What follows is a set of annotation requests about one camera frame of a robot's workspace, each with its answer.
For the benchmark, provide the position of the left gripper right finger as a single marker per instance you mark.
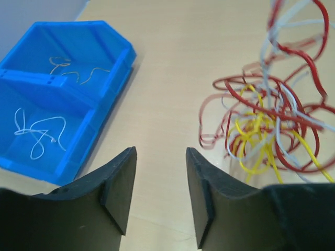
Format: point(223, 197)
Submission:
point(231, 215)

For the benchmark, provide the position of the blue bin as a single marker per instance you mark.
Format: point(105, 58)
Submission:
point(95, 58)
point(46, 133)

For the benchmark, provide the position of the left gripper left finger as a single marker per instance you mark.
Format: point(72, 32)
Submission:
point(90, 213)

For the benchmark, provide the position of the right blue bin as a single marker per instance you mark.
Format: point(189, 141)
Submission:
point(95, 58)

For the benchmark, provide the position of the middle blue bin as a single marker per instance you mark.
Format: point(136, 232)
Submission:
point(46, 133)

